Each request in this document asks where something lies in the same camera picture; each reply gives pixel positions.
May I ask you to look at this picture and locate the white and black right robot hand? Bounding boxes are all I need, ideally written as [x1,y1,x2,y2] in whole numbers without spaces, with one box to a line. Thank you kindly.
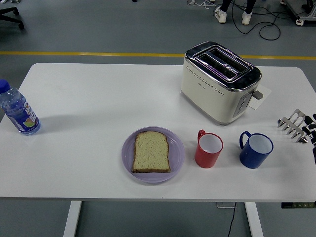
[302,113,316,165]

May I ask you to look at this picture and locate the blue enamel cup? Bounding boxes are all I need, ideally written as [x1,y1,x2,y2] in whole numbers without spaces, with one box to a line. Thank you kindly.
[238,130,274,169]

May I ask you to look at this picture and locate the red enamel cup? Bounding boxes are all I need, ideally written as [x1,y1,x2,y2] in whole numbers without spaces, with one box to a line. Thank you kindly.
[194,129,224,169]

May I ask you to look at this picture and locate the bread slice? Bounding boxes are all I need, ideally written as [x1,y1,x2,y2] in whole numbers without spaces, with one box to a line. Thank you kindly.
[131,131,171,174]

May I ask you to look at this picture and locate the silver metal toast rack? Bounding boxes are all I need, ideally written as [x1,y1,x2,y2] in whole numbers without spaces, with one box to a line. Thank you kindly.
[276,109,309,144]

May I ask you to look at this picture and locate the white paper card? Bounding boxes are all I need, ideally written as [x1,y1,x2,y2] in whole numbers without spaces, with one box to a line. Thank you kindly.
[248,84,272,111]

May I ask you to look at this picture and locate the black table control panel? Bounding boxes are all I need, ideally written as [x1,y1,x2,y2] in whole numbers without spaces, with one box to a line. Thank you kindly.
[280,201,316,209]

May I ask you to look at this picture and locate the white table leg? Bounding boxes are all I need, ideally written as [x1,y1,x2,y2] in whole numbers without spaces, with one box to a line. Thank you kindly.
[244,201,264,237]
[63,200,82,237]

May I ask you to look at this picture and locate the cream and chrome toaster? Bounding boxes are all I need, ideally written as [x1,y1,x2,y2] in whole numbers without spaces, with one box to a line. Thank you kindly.
[180,41,264,126]

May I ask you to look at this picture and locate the metal equipment cart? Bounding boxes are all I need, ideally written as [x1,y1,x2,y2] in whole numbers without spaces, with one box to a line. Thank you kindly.
[281,0,316,25]

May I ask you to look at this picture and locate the purple plate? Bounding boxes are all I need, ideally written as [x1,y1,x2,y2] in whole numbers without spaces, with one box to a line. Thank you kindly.
[121,126,186,184]

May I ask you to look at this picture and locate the person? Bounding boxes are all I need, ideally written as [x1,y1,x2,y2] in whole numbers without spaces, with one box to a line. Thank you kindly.
[214,0,257,26]

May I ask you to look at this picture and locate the clear bottle with blue cap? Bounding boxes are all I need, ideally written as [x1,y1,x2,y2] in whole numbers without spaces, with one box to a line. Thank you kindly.
[0,79,41,136]

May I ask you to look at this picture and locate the black office chair base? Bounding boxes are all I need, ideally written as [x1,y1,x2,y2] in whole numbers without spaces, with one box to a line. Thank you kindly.
[0,6,25,30]

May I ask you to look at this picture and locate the black cable under table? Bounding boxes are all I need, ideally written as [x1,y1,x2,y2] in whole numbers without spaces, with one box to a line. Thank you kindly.
[226,202,237,237]

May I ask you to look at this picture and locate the black floor cable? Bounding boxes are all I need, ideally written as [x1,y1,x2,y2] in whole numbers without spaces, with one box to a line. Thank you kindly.
[231,0,301,40]

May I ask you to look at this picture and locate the white floor cables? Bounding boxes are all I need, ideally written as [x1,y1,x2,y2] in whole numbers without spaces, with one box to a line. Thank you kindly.
[186,0,217,9]

